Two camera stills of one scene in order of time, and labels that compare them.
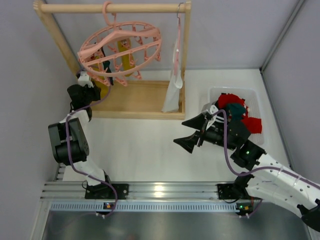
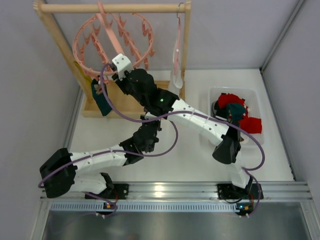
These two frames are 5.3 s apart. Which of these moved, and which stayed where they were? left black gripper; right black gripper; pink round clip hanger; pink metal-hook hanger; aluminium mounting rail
Moved: pink round clip hanger; right black gripper; left black gripper
Stayed: pink metal-hook hanger; aluminium mounting rail
